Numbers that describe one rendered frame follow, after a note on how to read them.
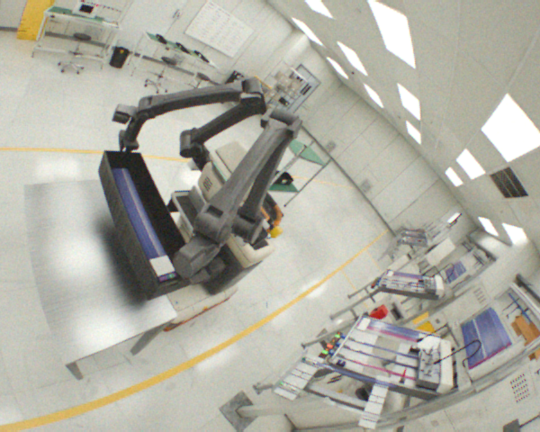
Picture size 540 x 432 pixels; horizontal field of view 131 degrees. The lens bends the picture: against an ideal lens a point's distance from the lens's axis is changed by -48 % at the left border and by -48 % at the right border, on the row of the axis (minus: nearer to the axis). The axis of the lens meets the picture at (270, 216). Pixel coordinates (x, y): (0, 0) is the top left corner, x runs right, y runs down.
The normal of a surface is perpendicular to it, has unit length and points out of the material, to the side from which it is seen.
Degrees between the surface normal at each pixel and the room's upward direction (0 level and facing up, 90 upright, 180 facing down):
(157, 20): 90
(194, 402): 0
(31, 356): 0
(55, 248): 0
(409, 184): 90
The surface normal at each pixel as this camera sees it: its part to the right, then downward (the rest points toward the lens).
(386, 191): -0.58, 0.05
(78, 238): 0.62, -0.62
